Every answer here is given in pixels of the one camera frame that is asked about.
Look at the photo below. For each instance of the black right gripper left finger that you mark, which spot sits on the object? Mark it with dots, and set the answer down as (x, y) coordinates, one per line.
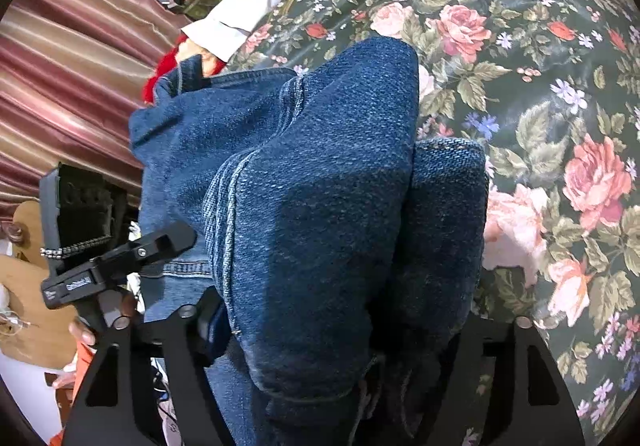
(116, 405)

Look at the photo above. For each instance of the striped maroon curtain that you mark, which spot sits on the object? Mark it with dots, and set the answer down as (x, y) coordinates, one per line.
(72, 72)

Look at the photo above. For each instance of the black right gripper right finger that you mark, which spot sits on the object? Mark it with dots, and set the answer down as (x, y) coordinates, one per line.
(528, 404)

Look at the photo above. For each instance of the blue denim jacket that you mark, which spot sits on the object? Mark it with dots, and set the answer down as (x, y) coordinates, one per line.
(345, 250)

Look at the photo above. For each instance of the person left hand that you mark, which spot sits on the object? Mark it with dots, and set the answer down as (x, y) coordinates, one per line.
(117, 303)

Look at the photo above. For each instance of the dark floral bedspread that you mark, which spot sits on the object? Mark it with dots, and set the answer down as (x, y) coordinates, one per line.
(550, 89)

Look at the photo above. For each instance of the red orange plush toy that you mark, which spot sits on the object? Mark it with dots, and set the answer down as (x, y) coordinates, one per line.
(170, 68)

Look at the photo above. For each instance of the white folded cloth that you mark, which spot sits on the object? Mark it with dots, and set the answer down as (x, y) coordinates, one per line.
(224, 30)

